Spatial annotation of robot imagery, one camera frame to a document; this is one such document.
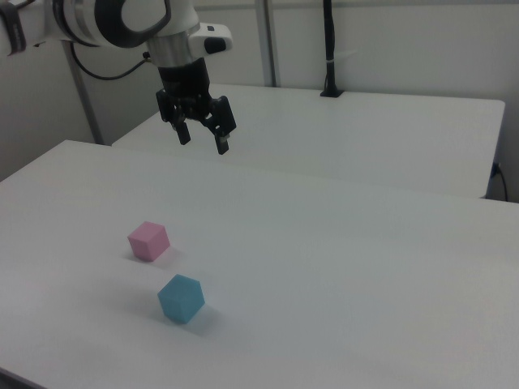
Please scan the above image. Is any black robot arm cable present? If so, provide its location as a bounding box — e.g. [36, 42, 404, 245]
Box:
[69, 40, 152, 80]

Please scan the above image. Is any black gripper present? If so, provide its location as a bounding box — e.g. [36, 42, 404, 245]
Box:
[155, 58, 238, 156]

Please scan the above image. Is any tall black camera pole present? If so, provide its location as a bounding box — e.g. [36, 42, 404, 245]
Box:
[319, 0, 345, 99]

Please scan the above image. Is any blue foam cube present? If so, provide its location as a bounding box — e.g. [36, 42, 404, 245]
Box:
[157, 273, 204, 325]

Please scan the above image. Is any pink foam cube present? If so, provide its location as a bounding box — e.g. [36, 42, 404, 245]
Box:
[127, 220, 171, 263]

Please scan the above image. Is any aluminium frame post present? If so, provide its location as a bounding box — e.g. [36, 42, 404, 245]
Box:
[256, 0, 281, 88]
[60, 39, 105, 146]

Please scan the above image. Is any black cable with blue plug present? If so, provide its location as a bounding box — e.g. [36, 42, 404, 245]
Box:
[491, 161, 510, 202]

